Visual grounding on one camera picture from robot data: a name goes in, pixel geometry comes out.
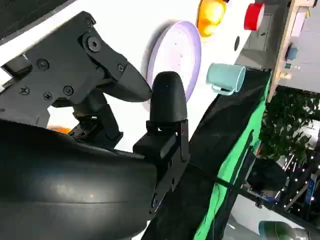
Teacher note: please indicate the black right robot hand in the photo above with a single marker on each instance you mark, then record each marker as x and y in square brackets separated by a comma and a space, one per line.
[62, 190]

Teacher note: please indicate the orange and white bread roll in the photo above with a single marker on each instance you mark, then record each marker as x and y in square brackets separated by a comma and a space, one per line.
[210, 17]
[61, 130]

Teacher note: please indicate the black cloth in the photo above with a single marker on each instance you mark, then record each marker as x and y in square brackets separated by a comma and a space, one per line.
[212, 130]

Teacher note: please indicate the green cloth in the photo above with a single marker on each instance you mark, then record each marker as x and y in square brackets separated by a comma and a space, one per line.
[225, 162]

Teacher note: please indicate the lilac plate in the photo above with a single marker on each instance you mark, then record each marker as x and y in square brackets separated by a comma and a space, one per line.
[175, 50]

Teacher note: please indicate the pale green mug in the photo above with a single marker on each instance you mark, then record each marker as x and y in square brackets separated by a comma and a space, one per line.
[222, 77]

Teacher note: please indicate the black machine box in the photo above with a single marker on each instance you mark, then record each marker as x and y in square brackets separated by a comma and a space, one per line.
[267, 172]

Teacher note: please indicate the grey round machine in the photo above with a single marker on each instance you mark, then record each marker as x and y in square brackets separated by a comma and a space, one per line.
[282, 231]

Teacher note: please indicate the black table grommet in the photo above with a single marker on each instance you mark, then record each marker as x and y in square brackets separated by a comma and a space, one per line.
[237, 42]

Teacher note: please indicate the green leafy plant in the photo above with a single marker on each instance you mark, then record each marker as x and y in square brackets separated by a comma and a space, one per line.
[287, 120]

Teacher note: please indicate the red tape roll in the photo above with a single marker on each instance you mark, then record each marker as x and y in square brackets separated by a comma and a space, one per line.
[252, 17]

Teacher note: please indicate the pale wooden desk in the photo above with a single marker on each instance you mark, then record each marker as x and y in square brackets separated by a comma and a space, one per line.
[283, 47]

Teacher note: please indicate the small blue box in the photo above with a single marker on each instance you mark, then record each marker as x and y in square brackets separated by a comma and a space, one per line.
[292, 51]

